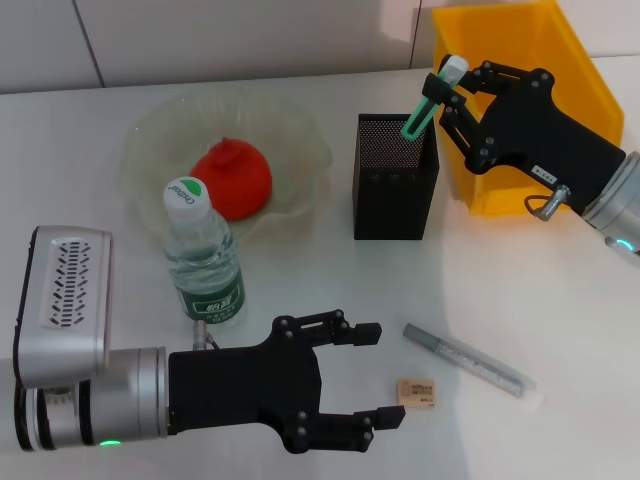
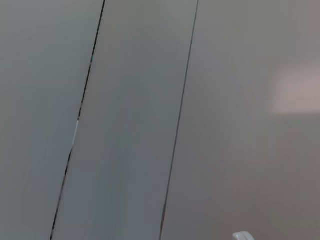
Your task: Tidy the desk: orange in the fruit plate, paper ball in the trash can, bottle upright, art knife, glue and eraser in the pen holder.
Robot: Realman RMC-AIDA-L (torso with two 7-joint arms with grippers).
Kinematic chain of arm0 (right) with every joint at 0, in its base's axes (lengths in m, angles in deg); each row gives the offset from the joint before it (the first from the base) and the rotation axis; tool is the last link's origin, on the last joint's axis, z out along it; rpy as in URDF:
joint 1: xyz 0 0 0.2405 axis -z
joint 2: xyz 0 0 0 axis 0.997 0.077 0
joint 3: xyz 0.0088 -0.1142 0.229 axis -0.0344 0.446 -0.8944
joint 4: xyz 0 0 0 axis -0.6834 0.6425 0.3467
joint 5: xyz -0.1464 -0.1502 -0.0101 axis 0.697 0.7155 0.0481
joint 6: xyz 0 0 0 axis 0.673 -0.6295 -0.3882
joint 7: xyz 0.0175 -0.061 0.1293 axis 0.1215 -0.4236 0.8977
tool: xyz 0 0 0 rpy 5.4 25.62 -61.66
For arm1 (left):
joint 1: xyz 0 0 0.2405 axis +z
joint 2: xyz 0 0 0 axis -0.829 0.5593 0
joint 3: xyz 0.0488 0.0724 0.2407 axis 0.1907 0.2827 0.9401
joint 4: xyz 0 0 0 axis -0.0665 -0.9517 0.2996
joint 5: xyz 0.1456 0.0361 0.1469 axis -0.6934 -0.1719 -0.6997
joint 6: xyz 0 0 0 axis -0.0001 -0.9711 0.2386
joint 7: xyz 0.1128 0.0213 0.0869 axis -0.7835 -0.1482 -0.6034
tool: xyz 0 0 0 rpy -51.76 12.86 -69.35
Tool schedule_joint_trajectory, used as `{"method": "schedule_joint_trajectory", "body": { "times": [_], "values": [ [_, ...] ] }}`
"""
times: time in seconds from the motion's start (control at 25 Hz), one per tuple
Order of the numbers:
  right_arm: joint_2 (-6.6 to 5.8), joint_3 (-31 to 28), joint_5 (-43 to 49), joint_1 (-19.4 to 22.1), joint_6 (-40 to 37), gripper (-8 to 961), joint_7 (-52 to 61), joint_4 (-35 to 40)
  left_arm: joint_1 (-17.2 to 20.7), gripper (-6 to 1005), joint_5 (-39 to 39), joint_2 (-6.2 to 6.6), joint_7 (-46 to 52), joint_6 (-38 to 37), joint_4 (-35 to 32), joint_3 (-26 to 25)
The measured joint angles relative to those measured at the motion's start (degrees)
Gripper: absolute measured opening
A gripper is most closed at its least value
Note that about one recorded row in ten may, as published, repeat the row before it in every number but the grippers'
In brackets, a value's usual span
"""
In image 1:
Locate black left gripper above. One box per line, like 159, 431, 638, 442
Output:
167, 309, 407, 455

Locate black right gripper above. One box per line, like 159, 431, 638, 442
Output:
422, 59, 627, 215

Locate green pen white cap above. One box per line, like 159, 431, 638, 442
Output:
401, 54, 470, 142

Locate grey pen clear cap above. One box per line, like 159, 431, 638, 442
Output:
402, 322, 539, 401

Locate clear water bottle green label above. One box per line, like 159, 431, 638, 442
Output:
162, 175, 249, 327

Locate orange fruit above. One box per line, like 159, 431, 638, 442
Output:
188, 135, 275, 222

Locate small beige eraser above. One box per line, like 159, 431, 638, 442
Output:
394, 378, 436, 412

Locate black mesh pen holder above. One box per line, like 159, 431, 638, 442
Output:
352, 113, 441, 241

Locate clear green glass fruit plate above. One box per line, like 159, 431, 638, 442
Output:
117, 93, 334, 241

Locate yellow plastic bin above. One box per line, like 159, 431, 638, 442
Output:
430, 0, 626, 217

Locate silver black left wrist box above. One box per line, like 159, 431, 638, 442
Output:
12, 224, 116, 390

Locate right gripper cable with plug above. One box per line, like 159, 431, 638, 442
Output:
523, 183, 572, 220

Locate gripper cable with plug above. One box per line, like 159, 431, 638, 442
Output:
523, 183, 572, 220
192, 322, 221, 352

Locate left gripper cable with plug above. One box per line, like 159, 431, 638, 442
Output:
192, 322, 221, 352

